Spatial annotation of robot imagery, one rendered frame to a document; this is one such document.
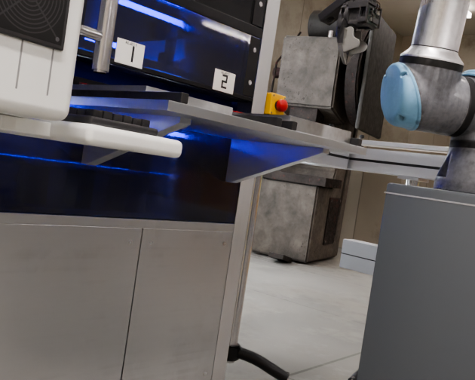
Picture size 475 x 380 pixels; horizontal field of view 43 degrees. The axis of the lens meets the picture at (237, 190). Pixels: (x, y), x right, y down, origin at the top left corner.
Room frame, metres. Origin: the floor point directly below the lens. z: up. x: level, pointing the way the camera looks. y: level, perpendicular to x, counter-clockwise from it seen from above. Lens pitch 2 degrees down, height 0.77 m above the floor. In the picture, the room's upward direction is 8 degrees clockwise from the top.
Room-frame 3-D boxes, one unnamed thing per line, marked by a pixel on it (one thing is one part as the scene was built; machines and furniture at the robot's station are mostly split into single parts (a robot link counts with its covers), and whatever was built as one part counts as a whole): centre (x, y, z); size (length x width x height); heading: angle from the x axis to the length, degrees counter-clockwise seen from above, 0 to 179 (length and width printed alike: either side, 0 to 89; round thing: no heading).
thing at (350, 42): (1.54, -0.23, 1.13); 0.06 x 0.03 x 0.09; 47
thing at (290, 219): (5.86, -0.67, 1.25); 1.28 x 1.16 x 2.50; 141
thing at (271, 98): (1.96, -0.07, 1.00); 0.08 x 0.07 x 0.07; 47
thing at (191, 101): (1.45, 0.25, 0.90); 0.34 x 0.26 x 0.04; 47
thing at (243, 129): (1.52, 0.08, 0.87); 0.70 x 0.48 x 0.02; 137
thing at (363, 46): (1.56, -0.25, 1.13); 0.06 x 0.03 x 0.09; 47
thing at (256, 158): (1.70, -0.09, 0.80); 0.34 x 0.03 x 0.13; 47
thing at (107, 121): (1.04, 0.34, 0.82); 0.40 x 0.14 x 0.02; 53
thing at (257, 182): (2.16, -0.06, 0.46); 0.09 x 0.09 x 0.77; 47
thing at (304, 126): (1.62, -0.06, 0.90); 0.34 x 0.26 x 0.04; 46
